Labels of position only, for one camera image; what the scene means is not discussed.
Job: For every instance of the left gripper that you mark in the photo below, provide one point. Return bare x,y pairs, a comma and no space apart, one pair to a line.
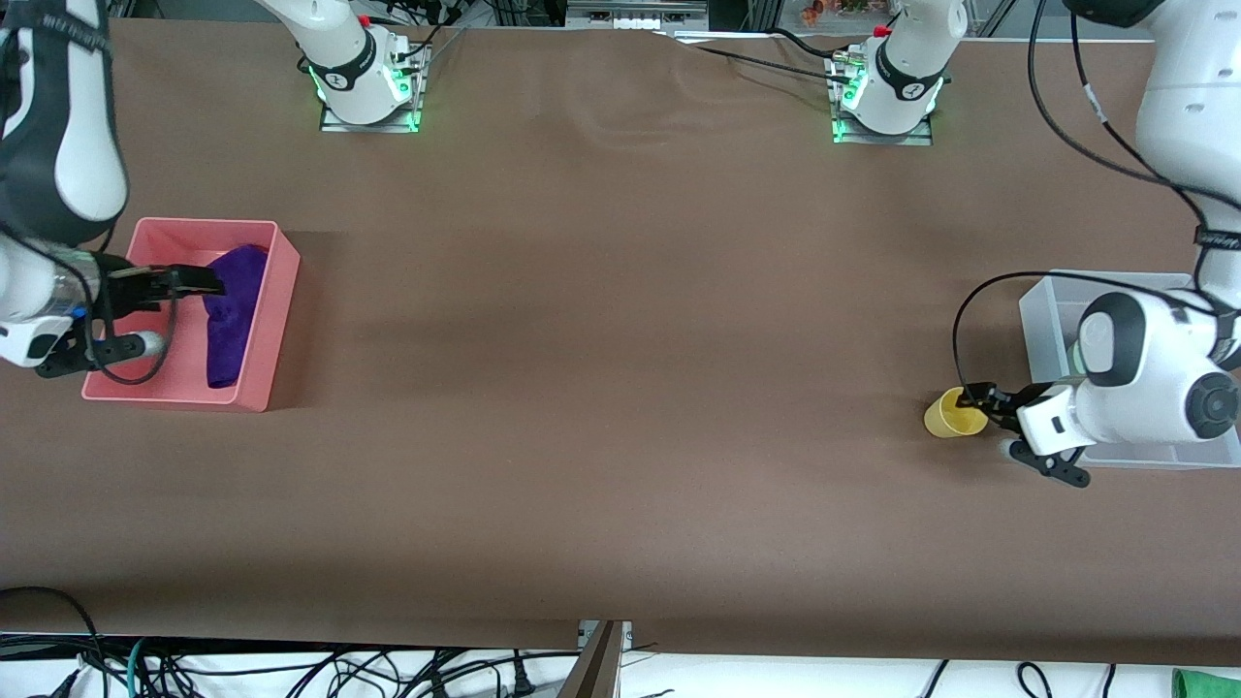
1023,397

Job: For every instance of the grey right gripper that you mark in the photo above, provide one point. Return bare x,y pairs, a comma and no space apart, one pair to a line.
129,288

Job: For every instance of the yellow cup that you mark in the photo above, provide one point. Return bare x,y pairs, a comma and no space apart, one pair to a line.
945,419

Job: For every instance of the purple cloth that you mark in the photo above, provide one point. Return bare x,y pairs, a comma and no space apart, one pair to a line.
233,330

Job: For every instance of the pale green bowl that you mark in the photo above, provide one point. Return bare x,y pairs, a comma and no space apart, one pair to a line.
1073,357

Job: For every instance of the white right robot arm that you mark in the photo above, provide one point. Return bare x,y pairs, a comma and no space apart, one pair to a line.
87,165

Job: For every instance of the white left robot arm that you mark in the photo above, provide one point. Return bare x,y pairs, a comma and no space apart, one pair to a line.
1144,388

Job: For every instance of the green cloth piece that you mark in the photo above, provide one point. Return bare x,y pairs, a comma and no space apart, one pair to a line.
1207,683

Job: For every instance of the clear plastic bin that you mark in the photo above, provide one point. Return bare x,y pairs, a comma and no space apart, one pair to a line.
1042,330

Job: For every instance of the pink plastic bin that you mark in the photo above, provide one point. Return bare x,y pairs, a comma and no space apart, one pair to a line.
276,320

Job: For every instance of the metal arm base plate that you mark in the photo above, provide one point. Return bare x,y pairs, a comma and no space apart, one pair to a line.
873,139
339,124

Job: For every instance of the aluminium frame rail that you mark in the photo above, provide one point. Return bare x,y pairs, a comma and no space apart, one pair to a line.
635,15

